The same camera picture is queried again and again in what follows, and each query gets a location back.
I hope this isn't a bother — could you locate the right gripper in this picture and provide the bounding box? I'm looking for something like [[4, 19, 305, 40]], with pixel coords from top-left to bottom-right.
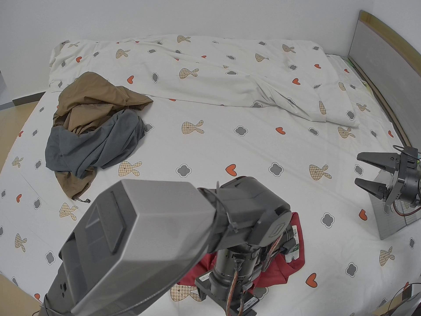
[[354, 152, 421, 210]]

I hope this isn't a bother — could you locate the red shirt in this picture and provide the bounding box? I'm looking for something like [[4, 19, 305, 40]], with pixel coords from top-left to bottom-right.
[[178, 212, 305, 289]]

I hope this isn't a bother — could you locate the clear plastic box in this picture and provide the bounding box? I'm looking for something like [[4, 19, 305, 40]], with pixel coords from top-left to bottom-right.
[[371, 168, 421, 240]]

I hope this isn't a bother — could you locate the bed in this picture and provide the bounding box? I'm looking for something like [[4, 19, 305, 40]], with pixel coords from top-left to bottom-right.
[[0, 10, 421, 316]]

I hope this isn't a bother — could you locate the white printed quilt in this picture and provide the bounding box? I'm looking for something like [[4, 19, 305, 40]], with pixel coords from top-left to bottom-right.
[[49, 35, 360, 127]]

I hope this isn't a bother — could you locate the grey garment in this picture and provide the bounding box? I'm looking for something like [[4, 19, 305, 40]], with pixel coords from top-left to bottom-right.
[[45, 110, 148, 178]]

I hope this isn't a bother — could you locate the brown garment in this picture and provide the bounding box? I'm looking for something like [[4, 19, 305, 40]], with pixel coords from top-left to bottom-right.
[[53, 72, 154, 204]]

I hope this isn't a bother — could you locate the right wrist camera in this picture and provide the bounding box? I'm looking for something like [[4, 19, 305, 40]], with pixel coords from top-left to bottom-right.
[[402, 145, 421, 171]]

